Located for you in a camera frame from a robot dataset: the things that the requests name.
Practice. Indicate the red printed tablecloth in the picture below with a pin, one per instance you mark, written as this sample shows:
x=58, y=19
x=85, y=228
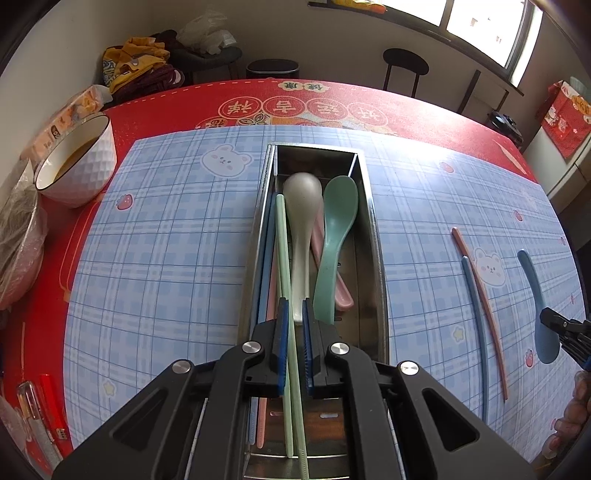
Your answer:
x=161, y=115

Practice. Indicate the bowl wrapped in plastic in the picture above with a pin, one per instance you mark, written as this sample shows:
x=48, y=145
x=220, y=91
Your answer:
x=21, y=244

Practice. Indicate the white textured bowl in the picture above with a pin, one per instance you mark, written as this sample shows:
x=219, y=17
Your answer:
x=83, y=170

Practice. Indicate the white spoon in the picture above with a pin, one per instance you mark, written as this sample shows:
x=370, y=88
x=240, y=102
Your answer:
x=302, y=217

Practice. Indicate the black round stool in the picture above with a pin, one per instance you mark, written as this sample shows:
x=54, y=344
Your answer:
x=406, y=62

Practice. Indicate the window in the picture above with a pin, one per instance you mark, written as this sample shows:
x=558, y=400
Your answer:
x=461, y=23

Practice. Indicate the blue chopstick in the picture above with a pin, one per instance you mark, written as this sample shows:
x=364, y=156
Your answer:
x=478, y=332
x=264, y=277

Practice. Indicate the stainless steel utensil tray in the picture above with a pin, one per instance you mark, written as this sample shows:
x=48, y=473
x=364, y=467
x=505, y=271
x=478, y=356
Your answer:
x=360, y=277

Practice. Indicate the pink chopstick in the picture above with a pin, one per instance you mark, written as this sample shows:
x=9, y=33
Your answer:
x=273, y=286
x=485, y=304

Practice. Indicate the blue plaid table mat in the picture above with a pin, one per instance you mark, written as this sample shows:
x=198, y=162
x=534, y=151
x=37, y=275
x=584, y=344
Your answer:
x=175, y=277

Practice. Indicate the black device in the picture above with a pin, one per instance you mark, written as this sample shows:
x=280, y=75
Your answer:
x=505, y=127

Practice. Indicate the red printed bag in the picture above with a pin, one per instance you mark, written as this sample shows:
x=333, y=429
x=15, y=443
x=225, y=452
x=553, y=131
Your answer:
x=565, y=120

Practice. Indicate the dark chair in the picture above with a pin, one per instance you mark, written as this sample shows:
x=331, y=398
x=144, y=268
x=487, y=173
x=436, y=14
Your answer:
x=207, y=62

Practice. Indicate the pile of clothes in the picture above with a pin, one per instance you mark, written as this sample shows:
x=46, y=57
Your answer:
x=138, y=64

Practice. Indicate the green spoon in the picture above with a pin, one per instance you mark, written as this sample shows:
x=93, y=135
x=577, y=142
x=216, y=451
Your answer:
x=334, y=230

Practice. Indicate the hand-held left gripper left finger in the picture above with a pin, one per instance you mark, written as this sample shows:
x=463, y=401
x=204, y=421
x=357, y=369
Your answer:
x=282, y=332

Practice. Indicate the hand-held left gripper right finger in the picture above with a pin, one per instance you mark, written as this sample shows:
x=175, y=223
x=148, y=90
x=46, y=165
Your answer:
x=307, y=350

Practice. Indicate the clear plastic bag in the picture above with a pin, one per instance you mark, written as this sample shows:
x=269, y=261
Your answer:
x=207, y=32

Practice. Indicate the orange snack packet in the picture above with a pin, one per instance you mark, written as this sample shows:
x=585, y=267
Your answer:
x=64, y=120

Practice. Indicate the black trash can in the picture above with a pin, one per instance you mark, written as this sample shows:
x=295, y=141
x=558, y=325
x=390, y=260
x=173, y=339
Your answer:
x=272, y=68

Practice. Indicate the person's right hand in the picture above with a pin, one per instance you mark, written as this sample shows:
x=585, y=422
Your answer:
x=579, y=410

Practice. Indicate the pink spoon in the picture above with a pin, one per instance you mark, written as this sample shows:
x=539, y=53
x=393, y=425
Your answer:
x=344, y=290

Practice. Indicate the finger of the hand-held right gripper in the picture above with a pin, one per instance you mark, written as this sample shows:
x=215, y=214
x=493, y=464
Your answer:
x=561, y=321
x=577, y=350

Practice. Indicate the blue spoon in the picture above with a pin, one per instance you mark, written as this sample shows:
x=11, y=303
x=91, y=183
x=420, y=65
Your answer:
x=542, y=314

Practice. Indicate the white cabinet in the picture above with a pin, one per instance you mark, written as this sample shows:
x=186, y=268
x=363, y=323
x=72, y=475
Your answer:
x=561, y=175

